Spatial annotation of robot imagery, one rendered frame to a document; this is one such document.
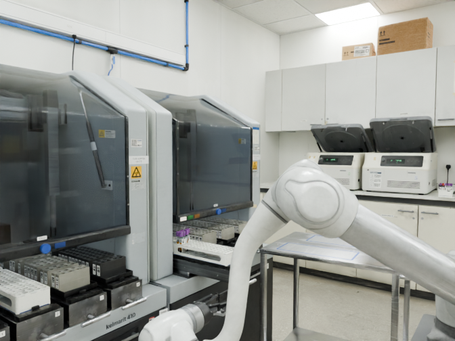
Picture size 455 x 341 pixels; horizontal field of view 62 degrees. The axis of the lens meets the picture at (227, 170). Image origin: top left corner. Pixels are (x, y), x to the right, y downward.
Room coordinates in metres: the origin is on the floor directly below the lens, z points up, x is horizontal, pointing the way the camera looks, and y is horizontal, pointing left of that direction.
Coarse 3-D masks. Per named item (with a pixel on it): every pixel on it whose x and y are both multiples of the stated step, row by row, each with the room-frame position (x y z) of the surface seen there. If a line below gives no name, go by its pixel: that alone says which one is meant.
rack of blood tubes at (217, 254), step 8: (192, 240) 1.71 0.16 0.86; (176, 248) 1.64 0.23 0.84; (192, 248) 1.58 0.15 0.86; (200, 248) 1.56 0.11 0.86; (208, 248) 1.56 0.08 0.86; (216, 248) 1.56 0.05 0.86; (224, 248) 1.57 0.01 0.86; (232, 248) 1.56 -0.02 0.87; (192, 256) 1.58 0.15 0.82; (200, 256) 1.62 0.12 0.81; (208, 256) 1.64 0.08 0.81; (216, 256) 1.63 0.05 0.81; (224, 256) 1.48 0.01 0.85; (224, 264) 1.48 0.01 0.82
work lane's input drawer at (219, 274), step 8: (176, 256) 1.63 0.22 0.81; (184, 256) 1.60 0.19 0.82; (176, 264) 1.61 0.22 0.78; (184, 264) 1.59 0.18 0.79; (192, 264) 1.56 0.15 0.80; (200, 264) 1.54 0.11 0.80; (208, 264) 1.52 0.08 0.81; (216, 264) 1.50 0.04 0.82; (192, 272) 1.56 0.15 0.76; (200, 272) 1.53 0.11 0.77; (208, 272) 1.51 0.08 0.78; (216, 272) 1.48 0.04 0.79; (224, 272) 1.46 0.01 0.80; (224, 280) 1.46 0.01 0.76; (256, 280) 1.50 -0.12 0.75
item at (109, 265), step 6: (114, 258) 1.36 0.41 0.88; (120, 258) 1.36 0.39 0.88; (102, 264) 1.30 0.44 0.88; (108, 264) 1.32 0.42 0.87; (114, 264) 1.34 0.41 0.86; (120, 264) 1.36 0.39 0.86; (102, 270) 1.30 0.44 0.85; (108, 270) 1.32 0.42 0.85; (114, 270) 1.34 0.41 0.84; (120, 270) 1.36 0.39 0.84; (102, 276) 1.30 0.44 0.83; (108, 276) 1.32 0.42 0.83
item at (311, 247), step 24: (288, 240) 1.89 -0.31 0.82; (312, 240) 1.89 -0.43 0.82; (336, 240) 1.89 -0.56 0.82; (264, 264) 1.72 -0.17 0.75; (336, 264) 1.54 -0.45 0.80; (360, 264) 1.49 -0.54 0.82; (264, 288) 1.72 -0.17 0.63; (408, 288) 1.78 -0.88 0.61; (264, 312) 1.72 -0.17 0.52; (408, 312) 1.78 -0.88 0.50; (264, 336) 1.72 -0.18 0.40; (288, 336) 1.96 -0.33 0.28; (312, 336) 1.96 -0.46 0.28; (408, 336) 1.78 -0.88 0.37
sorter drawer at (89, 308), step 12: (96, 288) 1.23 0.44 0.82; (60, 300) 1.15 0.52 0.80; (72, 300) 1.13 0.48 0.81; (84, 300) 1.16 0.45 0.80; (96, 300) 1.19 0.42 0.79; (72, 312) 1.12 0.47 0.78; (84, 312) 1.16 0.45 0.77; (96, 312) 1.19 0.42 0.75; (108, 312) 1.19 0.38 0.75; (72, 324) 1.12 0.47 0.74; (84, 324) 1.11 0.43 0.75
